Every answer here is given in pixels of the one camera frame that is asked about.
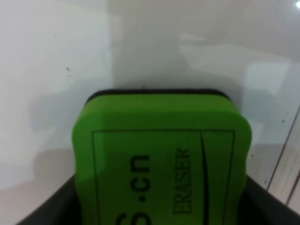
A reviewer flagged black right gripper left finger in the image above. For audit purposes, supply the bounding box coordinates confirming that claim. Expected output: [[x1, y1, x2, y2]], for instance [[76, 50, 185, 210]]
[[18, 177, 82, 225]]

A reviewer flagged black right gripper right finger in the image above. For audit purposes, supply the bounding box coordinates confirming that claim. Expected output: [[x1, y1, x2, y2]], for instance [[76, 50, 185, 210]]
[[239, 177, 300, 225]]

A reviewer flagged white aluminium-framed whiteboard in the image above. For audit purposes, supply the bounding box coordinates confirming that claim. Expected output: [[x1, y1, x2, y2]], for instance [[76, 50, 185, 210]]
[[0, 0, 300, 224]]

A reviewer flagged green whiteboard eraser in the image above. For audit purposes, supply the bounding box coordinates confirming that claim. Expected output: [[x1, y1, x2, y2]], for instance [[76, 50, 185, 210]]
[[72, 90, 252, 225]]

